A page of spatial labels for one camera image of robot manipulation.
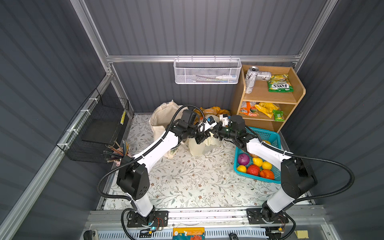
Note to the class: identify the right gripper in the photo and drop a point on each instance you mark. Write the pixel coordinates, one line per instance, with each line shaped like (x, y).
(217, 133)

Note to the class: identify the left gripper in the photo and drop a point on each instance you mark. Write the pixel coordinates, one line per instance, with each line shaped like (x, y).
(202, 137)

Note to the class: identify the canvas tote bag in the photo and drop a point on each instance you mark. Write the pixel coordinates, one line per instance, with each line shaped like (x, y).
(161, 117)

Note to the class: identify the yellow plastic grocery bag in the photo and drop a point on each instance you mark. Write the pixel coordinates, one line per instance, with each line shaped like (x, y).
(205, 147)

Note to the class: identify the purple onion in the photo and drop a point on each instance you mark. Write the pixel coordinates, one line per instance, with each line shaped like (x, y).
(243, 159)

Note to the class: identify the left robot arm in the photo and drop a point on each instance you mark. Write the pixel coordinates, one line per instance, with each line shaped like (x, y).
(133, 176)

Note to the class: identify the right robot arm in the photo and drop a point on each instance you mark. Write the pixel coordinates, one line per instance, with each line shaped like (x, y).
(296, 175)

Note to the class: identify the orange snack packet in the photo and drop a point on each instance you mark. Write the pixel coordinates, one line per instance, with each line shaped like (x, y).
(249, 109)

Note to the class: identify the yellow bread tray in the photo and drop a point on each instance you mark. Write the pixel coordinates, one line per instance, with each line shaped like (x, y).
(216, 111)

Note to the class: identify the yellow lemon top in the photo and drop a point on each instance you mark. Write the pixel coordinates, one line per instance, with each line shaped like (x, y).
(258, 162)

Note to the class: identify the yellow fruit bottom left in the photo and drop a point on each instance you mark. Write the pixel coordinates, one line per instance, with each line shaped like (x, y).
(242, 169)

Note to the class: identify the yellow fruit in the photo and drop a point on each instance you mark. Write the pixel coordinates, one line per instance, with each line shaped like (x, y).
(266, 165)
(242, 169)

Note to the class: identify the teal plastic basket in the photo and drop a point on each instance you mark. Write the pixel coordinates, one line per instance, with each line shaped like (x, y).
(274, 139)

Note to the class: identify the yellow snack packet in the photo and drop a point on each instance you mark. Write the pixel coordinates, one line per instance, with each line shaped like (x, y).
(267, 108)

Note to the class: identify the red tomato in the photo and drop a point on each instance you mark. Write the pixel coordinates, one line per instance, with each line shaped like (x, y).
(253, 170)

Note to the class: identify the yellow fruit centre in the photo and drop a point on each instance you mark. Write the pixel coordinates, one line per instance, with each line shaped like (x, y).
(266, 165)

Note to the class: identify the small green packet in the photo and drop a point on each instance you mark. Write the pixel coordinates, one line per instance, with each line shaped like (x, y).
(278, 116)

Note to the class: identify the wooden shelf unit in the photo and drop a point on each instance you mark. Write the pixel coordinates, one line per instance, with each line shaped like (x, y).
(287, 102)

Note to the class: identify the orange pumpkin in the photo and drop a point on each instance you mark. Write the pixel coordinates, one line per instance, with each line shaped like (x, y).
(267, 174)

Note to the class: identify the toothpaste tube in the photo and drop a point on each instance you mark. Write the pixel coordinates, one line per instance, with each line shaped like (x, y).
(228, 78)

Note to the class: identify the tall white energy can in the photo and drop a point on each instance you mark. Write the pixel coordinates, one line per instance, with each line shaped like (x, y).
(250, 78)

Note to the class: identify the lying white can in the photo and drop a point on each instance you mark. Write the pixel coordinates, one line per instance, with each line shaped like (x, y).
(263, 76)

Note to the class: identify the green candy bag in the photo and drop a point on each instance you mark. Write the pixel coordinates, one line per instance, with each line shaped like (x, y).
(280, 84)

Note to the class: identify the pink pencil cup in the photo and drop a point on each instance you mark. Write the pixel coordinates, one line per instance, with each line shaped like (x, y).
(120, 153)

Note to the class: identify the teal orange card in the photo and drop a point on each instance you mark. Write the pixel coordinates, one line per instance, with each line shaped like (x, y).
(189, 233)

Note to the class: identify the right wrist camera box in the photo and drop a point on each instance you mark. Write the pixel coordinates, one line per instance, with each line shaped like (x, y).
(225, 119)

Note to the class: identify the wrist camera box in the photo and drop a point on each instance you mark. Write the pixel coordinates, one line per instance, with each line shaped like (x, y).
(209, 123)
(225, 119)

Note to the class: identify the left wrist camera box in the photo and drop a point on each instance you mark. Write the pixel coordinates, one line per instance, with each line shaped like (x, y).
(209, 123)

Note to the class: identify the white wire wall basket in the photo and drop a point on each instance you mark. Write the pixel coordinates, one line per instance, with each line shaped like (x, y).
(203, 71)

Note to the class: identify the black wire wall basket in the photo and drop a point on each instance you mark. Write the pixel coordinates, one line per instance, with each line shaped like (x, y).
(97, 130)

